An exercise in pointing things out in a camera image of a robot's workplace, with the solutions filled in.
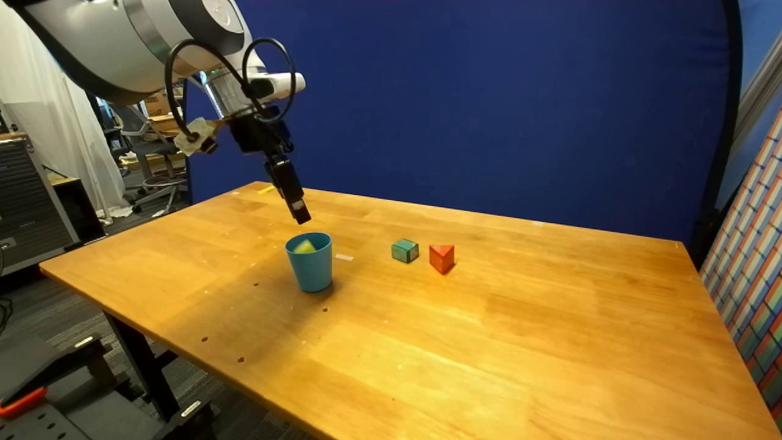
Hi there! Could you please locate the green cube block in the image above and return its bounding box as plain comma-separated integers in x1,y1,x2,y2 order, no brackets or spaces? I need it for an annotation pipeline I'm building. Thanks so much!
391,240,419,263

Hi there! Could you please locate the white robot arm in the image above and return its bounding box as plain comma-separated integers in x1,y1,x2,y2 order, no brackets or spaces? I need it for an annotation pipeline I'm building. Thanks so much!
3,0,310,224

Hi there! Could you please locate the white curtain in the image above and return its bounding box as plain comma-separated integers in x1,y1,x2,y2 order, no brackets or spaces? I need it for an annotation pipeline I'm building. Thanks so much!
0,4,131,223

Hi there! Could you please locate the blue backdrop cloth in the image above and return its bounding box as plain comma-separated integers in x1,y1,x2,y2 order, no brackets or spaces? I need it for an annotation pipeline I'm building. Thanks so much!
183,0,745,263

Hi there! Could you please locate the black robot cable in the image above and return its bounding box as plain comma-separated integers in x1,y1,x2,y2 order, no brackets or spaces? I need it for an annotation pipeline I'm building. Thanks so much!
164,36,298,146

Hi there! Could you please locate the yellow cube block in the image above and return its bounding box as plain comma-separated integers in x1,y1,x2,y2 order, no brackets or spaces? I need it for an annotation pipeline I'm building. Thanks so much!
293,240,318,254

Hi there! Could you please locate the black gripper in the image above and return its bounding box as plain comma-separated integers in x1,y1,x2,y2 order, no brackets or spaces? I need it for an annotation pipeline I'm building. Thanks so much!
229,116,310,224

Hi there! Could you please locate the colourful patterned panel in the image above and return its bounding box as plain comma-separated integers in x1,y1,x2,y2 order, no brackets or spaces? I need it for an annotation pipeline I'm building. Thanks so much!
700,116,782,413

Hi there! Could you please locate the red triangular block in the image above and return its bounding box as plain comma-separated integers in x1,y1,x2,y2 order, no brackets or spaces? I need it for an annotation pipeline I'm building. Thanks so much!
430,245,455,274

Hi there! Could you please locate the blue plastic cup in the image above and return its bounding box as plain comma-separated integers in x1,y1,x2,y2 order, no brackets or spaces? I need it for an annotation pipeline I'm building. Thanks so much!
285,233,332,293

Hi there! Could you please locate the black table leg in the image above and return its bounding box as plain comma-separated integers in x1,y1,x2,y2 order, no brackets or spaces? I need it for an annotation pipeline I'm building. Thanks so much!
108,315,178,420

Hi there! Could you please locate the black equipment case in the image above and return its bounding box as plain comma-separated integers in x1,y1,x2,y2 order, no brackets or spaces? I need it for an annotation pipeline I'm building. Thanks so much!
0,136,78,276

